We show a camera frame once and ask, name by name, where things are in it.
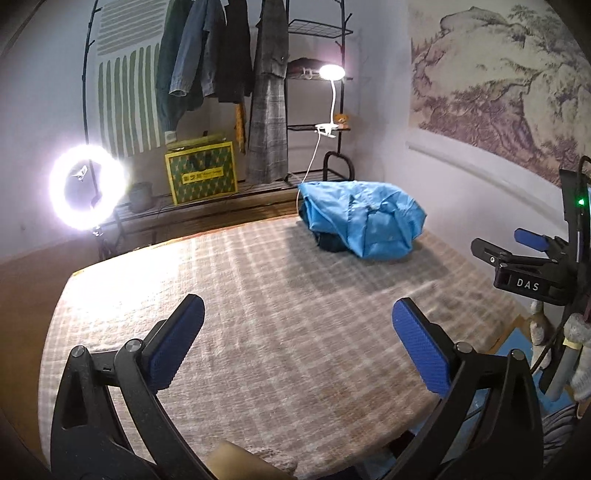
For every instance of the small dark pot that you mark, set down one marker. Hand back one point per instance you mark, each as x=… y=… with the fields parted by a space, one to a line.
x=140 y=196

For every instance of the blue denim shirt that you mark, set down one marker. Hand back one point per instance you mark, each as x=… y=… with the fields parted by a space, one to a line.
x=194 y=55

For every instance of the person's striped clothing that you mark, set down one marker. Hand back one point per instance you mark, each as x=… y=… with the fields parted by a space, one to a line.
x=561 y=438

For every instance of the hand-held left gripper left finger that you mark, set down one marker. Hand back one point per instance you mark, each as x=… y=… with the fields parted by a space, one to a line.
x=173 y=341

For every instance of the dark blue cloth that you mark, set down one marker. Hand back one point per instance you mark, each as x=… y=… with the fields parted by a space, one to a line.
x=330 y=242

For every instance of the landscape wall painting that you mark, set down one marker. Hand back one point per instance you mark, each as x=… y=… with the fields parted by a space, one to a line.
x=498 y=78

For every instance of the black metal tube frame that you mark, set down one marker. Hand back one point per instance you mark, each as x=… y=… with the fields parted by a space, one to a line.
x=339 y=159

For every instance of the green striped wall poster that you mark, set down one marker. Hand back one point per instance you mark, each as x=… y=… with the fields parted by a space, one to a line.
x=124 y=101

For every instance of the yellow green patterned box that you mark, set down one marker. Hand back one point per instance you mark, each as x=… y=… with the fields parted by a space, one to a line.
x=203 y=175

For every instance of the tan cardboard piece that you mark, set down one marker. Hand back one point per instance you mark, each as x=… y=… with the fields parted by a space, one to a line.
x=244 y=461

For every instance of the blue striped work coat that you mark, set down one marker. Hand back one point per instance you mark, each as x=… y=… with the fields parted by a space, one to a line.
x=369 y=212

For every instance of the yellow stick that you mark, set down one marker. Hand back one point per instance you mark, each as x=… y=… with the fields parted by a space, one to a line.
x=239 y=129

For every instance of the dark folded cloth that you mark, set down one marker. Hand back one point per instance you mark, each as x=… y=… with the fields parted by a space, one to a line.
x=304 y=62

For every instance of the dark jacket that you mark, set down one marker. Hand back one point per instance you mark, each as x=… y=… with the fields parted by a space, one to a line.
x=235 y=55

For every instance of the white clip lamp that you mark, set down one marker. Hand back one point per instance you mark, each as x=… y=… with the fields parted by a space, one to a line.
x=332 y=71

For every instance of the black metal clothes rack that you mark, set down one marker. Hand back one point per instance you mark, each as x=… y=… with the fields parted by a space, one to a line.
x=318 y=27

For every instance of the grey plaid coat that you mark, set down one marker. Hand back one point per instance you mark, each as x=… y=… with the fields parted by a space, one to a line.
x=268 y=115

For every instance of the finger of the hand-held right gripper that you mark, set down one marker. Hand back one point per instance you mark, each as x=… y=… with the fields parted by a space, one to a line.
x=489 y=254
x=531 y=237

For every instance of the small brown toy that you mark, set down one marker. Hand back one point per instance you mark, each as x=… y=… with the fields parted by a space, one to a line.
x=341 y=121

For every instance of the person's right hand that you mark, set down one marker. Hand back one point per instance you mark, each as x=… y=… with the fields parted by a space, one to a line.
x=579 y=330

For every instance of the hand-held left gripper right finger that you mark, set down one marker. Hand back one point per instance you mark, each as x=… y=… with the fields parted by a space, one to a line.
x=422 y=346

